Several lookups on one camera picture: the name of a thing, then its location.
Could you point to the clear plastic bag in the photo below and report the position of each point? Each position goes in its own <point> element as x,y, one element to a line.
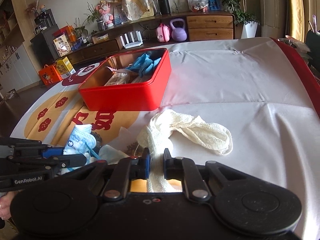
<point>199,5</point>

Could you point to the white wifi router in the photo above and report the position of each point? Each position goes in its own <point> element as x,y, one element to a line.
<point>131,40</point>

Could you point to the black side cabinet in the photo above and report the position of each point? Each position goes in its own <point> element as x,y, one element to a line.
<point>42,43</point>

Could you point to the orange gift box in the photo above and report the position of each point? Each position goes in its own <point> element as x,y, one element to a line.
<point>49,75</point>

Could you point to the potted tree white planter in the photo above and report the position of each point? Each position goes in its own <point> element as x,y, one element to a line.
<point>248,20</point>

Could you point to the white tissue cloth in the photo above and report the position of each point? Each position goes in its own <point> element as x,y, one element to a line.
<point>125,146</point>

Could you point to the wooden wall shelf unit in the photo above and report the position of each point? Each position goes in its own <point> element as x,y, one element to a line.
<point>19,64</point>

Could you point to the yellow curtain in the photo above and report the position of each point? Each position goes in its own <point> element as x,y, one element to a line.
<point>296,19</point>

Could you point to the small potted green plant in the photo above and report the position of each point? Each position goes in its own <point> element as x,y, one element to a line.
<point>95,14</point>

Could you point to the pink small case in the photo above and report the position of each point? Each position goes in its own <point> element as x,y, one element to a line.
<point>163,33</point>

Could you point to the pink plush doll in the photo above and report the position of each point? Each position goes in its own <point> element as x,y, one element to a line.
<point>106,16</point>

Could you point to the cream mesh cloth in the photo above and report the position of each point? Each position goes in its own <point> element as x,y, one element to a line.
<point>156,136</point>

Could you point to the white standing air conditioner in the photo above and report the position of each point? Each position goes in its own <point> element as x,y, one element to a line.
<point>273,18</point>

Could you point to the yellow carton box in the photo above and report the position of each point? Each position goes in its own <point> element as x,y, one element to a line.
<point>64,67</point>

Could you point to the blue face mask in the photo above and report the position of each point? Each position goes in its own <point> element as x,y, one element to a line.
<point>82,142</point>

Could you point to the dark green bin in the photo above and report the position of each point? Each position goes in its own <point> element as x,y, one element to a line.
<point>313,43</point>

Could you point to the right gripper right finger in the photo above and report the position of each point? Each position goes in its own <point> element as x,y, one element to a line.
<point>185,170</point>

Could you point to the red metal tin box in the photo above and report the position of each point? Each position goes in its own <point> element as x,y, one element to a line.
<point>142,94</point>

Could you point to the purple kettlebell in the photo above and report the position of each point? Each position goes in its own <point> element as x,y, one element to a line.
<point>178,33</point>

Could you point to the wooden TV cabinet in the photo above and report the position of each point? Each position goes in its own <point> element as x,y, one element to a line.
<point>155,31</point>

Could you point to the blue rubber glove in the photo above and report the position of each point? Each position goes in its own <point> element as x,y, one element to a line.
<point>144,65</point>

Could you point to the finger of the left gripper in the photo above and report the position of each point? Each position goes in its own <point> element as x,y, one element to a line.
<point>52,151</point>
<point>67,163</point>

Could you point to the black cylindrical speaker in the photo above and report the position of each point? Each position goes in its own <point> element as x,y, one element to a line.
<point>164,7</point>

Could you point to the printed white red tablecloth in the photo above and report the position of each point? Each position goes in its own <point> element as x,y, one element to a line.
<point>259,89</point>

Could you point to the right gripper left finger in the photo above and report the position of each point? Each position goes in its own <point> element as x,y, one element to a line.
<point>118,177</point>

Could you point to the person's left hand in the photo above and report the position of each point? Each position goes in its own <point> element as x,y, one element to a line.
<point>5,202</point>

